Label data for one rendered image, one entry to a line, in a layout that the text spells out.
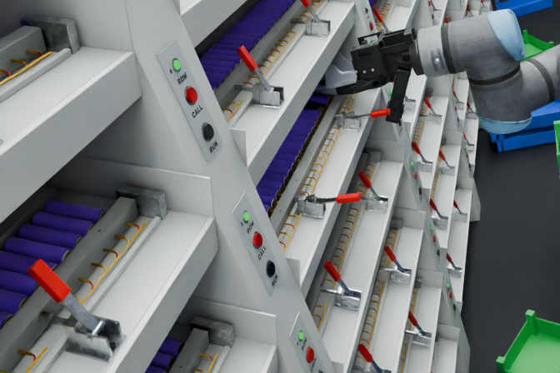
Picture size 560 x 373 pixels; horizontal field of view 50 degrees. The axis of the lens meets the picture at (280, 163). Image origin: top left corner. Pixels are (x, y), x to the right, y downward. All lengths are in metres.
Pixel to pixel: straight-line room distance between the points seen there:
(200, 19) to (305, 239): 0.35
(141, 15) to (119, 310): 0.27
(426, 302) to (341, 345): 0.60
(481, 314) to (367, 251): 0.89
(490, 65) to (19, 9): 0.75
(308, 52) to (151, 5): 0.44
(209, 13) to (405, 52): 0.50
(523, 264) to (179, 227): 1.60
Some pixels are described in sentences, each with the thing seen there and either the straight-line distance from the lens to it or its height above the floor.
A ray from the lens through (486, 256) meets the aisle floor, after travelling 2.15.
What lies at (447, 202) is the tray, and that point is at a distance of 1.86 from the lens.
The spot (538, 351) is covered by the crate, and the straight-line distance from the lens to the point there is 1.84.
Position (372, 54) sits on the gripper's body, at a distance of 1.11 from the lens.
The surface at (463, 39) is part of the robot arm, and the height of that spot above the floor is 1.00.
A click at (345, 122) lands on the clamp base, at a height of 0.91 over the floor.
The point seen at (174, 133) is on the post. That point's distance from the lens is 0.59.
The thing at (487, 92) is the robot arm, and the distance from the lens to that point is 1.11.
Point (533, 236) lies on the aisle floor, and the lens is 2.20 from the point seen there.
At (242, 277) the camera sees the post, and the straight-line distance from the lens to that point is 0.67.
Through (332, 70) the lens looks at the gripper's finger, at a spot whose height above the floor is 0.99.
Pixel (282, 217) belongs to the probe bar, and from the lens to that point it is 0.87.
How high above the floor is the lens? 1.36
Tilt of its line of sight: 25 degrees down
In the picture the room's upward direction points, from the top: 22 degrees counter-clockwise
